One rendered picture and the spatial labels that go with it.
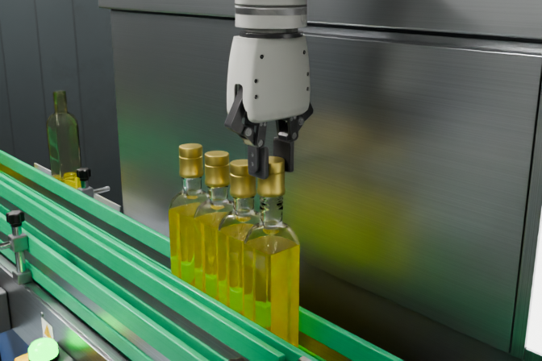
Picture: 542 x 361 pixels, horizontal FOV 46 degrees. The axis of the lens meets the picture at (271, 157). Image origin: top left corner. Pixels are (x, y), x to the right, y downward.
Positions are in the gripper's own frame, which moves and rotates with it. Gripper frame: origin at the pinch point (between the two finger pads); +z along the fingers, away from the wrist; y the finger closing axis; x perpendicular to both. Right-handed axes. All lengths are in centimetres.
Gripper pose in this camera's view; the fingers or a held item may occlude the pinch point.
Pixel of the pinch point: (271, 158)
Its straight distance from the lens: 79.4
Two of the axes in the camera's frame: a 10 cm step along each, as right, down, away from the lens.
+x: 6.7, 2.0, -7.2
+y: -7.4, 1.8, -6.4
